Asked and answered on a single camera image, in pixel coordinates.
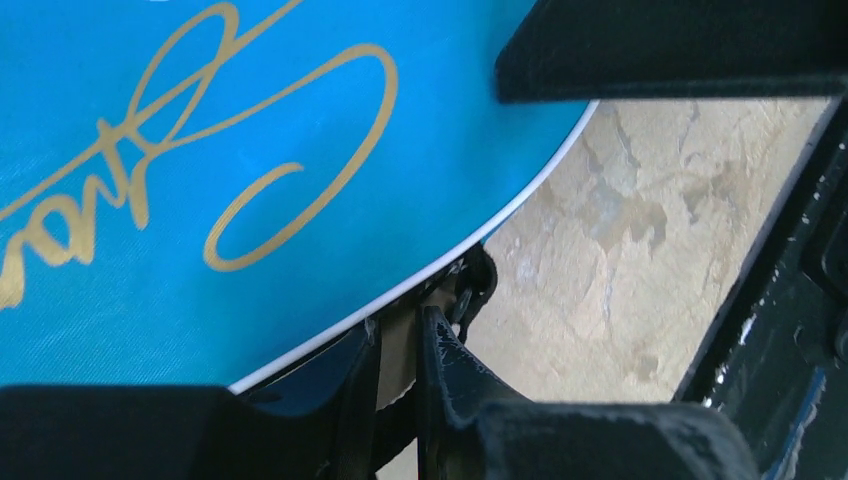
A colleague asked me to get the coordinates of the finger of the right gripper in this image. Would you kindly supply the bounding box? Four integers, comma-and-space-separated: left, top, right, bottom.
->
495, 1, 847, 103

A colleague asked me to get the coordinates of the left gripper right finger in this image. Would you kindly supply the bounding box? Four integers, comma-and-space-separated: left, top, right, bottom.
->
415, 306, 760, 479

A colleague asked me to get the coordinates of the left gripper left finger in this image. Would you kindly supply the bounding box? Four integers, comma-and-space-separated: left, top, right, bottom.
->
1, 320, 381, 479

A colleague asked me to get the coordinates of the blue racket bag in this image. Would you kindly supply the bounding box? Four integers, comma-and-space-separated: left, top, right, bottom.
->
1, 1, 595, 393

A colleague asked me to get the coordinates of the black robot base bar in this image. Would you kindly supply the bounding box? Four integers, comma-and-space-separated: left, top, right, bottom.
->
674, 100, 847, 479

